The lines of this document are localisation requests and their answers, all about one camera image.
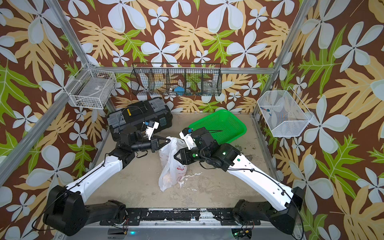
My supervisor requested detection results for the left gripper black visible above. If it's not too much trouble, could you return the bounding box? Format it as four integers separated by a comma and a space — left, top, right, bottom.
130, 134, 170, 154

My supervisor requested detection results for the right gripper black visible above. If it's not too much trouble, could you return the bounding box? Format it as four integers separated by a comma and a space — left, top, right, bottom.
172, 147, 212, 165

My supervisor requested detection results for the white plastic shopping bag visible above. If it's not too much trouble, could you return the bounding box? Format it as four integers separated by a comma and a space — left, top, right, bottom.
159, 137, 187, 192

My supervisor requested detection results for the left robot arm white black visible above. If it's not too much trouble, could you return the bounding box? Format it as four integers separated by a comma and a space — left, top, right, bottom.
42, 126, 171, 236

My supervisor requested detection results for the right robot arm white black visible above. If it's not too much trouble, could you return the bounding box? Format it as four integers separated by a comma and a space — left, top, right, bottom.
174, 128, 305, 236

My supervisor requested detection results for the green plastic perforated basket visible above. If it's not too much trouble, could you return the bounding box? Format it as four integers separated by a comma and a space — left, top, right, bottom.
189, 110, 247, 145

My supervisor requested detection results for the black tool case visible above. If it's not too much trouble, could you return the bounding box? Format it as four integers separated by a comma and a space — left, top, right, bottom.
107, 97, 173, 142

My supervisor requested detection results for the blue object in rear basket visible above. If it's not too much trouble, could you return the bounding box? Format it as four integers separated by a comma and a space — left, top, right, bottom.
174, 87, 185, 96

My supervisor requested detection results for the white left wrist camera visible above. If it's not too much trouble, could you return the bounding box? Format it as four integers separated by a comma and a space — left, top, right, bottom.
144, 121, 159, 140

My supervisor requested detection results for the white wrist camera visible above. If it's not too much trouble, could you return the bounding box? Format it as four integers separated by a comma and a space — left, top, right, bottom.
144, 121, 159, 140
179, 128, 196, 150

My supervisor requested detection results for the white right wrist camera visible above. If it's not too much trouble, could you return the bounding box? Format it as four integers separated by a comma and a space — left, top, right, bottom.
179, 128, 196, 150

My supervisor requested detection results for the black wire basket rear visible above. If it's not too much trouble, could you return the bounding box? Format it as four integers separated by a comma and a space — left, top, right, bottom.
130, 63, 223, 96

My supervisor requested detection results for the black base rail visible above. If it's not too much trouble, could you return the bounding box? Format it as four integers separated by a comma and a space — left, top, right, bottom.
100, 208, 238, 226

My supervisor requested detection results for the white wire basket left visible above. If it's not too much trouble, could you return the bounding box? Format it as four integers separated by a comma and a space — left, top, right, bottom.
65, 64, 117, 110

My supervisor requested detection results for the white wire basket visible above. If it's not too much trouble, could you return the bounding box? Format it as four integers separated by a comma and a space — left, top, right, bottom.
257, 88, 314, 138
65, 64, 117, 110

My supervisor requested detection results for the aluminium frame post left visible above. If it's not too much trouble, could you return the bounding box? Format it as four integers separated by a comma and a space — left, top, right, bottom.
0, 0, 118, 187

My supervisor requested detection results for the aluminium frame post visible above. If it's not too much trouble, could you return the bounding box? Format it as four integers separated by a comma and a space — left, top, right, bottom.
251, 0, 316, 118
0, 0, 118, 187

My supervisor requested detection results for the white wire basket right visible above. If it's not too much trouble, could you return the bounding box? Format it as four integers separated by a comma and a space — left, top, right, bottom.
257, 88, 314, 138

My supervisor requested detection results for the aluminium frame post right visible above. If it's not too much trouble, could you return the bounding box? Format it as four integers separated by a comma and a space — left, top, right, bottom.
251, 0, 316, 118

